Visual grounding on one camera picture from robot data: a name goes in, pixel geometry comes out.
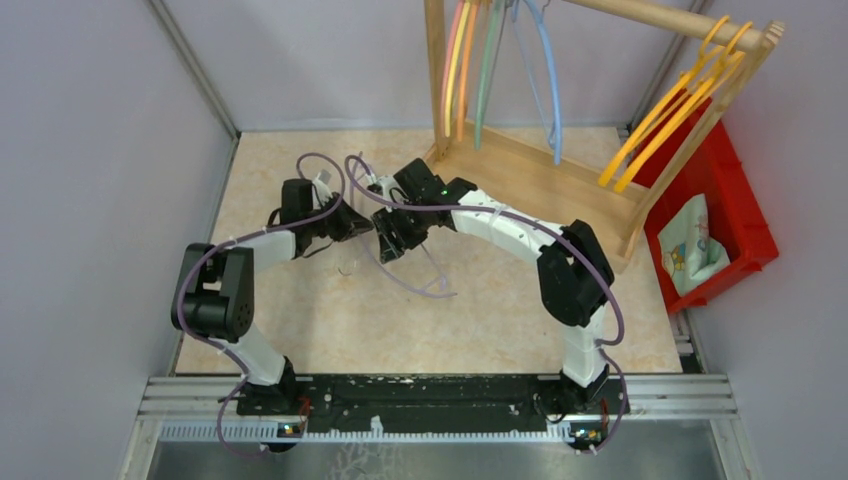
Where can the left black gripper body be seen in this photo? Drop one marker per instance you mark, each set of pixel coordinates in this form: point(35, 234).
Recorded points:
point(329, 224)

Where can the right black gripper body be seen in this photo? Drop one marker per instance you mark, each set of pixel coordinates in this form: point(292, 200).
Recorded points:
point(412, 226)

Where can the purple hanger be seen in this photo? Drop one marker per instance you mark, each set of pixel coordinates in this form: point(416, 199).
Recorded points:
point(361, 173)

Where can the blue hanger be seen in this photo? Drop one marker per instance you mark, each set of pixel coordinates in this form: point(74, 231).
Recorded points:
point(535, 49)

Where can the pink hanger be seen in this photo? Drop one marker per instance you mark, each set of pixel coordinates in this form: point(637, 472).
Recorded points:
point(458, 21)

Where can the orange hanger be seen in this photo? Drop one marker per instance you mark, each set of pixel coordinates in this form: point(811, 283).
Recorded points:
point(466, 60)

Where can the green hanger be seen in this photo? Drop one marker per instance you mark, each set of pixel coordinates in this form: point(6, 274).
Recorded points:
point(488, 59)

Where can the deep yellow hanger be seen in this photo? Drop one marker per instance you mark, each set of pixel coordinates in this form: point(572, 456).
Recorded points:
point(715, 73)
point(665, 106)

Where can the light yellow hanger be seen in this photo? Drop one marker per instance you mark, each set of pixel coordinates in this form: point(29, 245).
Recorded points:
point(458, 45)

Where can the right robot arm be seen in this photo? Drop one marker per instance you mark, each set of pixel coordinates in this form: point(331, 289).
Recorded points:
point(574, 273)

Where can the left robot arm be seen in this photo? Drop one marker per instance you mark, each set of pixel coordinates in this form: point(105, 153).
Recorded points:
point(215, 296)

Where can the wooden hanger rack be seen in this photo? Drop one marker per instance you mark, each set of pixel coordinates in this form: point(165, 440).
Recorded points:
point(513, 170)

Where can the printed cloth in bin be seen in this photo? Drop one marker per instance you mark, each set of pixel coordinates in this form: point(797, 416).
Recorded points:
point(689, 254)

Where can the red plastic bin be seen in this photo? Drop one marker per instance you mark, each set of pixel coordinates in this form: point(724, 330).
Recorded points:
point(735, 220)

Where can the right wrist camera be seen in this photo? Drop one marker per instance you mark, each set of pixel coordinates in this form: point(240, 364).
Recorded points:
point(382, 186)

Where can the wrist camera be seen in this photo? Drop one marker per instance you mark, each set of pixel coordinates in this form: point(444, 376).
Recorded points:
point(323, 193)
point(382, 186)

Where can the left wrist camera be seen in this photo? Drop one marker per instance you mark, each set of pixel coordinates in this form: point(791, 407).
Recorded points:
point(323, 193)

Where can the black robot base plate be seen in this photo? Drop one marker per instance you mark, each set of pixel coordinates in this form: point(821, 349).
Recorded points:
point(433, 404)

